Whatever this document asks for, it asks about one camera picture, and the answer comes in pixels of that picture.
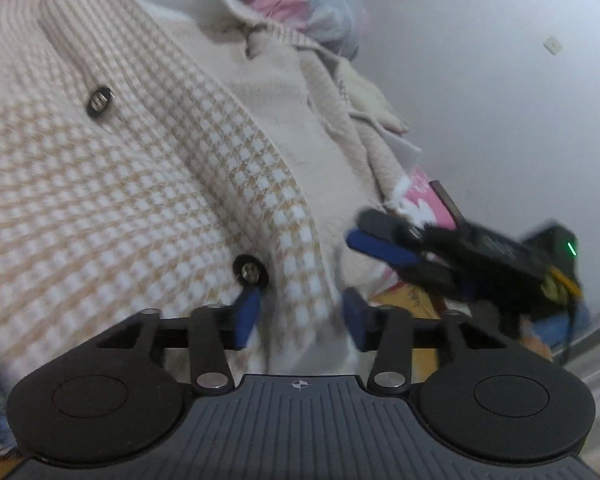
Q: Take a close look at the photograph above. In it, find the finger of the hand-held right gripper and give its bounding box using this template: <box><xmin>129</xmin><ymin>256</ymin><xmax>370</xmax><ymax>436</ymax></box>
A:
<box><xmin>359</xmin><ymin>208</ymin><xmax>426</xmax><ymax>243</ymax></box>
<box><xmin>346</xmin><ymin>229</ymin><xmax>463</xmax><ymax>291</ymax></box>

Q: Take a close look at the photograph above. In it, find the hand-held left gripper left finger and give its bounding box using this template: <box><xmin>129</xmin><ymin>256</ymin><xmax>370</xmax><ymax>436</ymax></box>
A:
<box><xmin>96</xmin><ymin>287</ymin><xmax>263</xmax><ymax>396</ymax></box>

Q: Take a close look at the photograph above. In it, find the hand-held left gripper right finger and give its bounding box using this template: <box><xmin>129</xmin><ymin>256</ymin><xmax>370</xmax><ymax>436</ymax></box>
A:
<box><xmin>341</xmin><ymin>287</ymin><xmax>506</xmax><ymax>398</ymax></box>

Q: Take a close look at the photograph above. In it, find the beige white checked jacket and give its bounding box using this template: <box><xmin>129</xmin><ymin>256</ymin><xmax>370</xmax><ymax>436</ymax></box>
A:
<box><xmin>0</xmin><ymin>0</ymin><xmax>421</xmax><ymax>391</ymax></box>

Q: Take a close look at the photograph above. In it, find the person's right forearm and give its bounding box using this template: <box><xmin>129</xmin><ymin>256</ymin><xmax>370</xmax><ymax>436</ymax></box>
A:
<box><xmin>522</xmin><ymin>305</ymin><xmax>592</xmax><ymax>361</ymax></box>

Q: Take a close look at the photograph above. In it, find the folded cream garment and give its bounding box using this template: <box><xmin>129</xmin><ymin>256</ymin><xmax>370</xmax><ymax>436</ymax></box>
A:
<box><xmin>335</xmin><ymin>57</ymin><xmax>411</xmax><ymax>136</ymax></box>

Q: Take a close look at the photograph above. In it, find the pink grey quilt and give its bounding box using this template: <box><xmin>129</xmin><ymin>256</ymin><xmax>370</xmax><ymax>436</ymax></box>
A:
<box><xmin>200</xmin><ymin>0</ymin><xmax>371</xmax><ymax>58</ymax></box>

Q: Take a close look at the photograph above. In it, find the wooden bed frame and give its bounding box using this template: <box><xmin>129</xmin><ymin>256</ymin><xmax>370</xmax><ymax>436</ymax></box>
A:
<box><xmin>430</xmin><ymin>181</ymin><xmax>465</xmax><ymax>228</ymax></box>

